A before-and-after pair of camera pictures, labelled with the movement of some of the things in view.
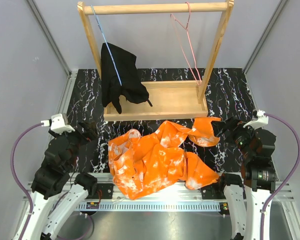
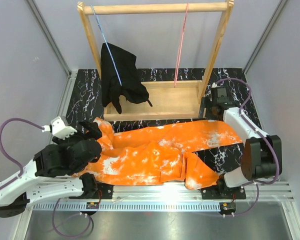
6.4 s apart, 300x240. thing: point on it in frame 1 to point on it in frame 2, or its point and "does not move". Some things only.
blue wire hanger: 95,14 does not move
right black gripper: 234,125 to 205,103
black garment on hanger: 133,88 does not move
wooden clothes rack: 172,100 does not move
